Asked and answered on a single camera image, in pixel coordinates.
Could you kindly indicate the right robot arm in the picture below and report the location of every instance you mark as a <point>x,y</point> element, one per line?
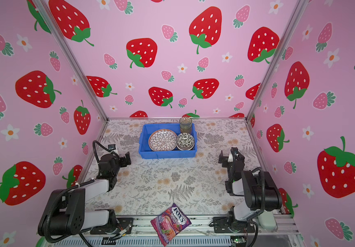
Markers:
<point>256,186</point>

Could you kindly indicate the purple Fox's candy bag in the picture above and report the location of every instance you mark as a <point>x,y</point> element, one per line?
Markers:
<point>169,223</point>

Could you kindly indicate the purple striped bowl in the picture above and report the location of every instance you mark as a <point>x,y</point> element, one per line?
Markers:
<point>185,148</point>

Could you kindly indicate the blue plastic bin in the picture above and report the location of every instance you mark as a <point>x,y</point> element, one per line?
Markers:
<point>147,153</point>

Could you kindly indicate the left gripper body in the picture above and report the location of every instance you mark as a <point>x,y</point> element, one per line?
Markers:
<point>117,164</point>

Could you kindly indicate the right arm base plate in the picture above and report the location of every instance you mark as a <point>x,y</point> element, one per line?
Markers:
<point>230,225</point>

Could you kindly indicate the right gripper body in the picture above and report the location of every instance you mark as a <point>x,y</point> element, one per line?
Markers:
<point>229,165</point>

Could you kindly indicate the flower pattern plate brown rim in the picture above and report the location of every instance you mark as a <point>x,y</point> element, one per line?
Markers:
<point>162,140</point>

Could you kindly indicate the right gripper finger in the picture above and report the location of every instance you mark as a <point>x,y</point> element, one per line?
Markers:
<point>234,153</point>
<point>222,159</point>

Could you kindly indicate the yellow transparent cup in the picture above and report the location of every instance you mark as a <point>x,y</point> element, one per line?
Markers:
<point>185,129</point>

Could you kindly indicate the pale green oblong case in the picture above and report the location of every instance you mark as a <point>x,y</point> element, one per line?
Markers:
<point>267,221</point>

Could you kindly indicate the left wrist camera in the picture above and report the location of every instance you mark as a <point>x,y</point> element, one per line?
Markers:
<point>112,149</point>

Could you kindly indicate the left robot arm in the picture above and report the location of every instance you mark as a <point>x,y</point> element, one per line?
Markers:
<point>65,214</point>

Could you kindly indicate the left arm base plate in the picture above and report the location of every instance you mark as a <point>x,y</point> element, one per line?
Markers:
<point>119,225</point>

